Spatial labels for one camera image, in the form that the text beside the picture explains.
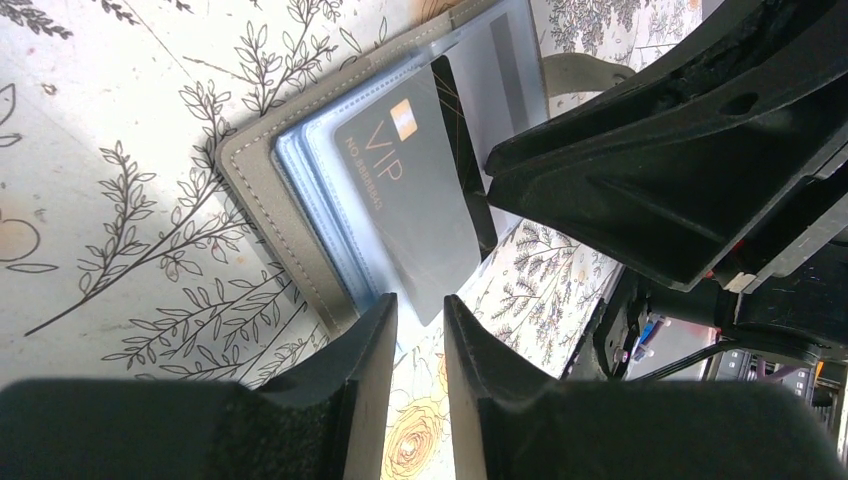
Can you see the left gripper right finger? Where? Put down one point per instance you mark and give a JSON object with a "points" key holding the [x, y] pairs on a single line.
{"points": [[511, 420]]}

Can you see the black VIP card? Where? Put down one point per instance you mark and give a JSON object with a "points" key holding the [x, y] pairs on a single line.
{"points": [[411, 158]]}

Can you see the floral table mat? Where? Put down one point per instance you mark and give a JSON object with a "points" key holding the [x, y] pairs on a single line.
{"points": [[122, 254]]}

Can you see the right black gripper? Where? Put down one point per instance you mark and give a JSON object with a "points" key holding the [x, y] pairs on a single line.
{"points": [[727, 155]]}

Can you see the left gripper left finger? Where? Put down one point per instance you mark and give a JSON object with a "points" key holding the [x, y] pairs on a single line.
{"points": [[322, 419]]}

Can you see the grey leather card holder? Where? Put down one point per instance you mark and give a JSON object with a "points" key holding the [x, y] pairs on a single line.
{"points": [[291, 178]]}

